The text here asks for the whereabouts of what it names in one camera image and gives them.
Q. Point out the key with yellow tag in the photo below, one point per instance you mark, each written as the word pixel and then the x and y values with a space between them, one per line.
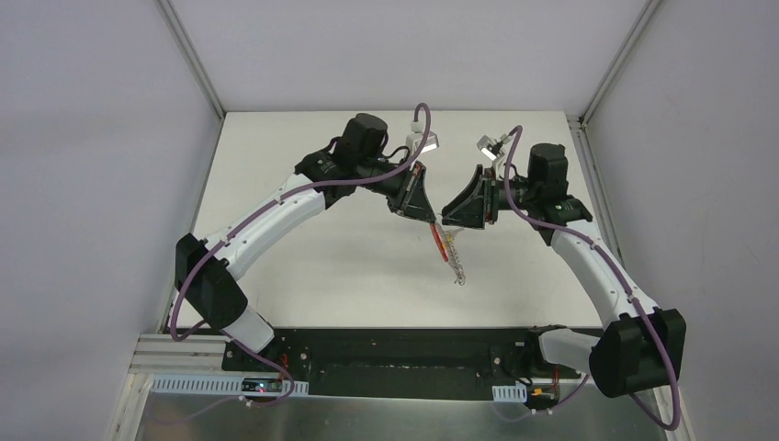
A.
pixel 449 236

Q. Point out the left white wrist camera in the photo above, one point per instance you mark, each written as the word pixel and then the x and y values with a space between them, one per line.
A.
pixel 417 142

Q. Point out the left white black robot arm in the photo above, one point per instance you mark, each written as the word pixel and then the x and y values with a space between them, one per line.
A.
pixel 207 270

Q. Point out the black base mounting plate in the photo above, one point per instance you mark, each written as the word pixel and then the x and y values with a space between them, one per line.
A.
pixel 461 364

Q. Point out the metal keyring with red handle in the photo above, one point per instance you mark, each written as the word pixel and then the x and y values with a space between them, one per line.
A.
pixel 450 256

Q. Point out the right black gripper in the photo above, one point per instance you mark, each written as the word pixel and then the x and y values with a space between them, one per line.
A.
pixel 490 198

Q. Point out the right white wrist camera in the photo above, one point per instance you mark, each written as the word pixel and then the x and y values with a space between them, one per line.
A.
pixel 492 148

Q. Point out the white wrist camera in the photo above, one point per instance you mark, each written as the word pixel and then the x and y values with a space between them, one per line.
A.
pixel 417 142
pixel 492 148

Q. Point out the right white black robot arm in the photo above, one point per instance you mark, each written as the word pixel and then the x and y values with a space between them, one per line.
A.
pixel 641 347

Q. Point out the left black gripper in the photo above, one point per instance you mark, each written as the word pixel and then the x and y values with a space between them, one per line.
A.
pixel 403 188

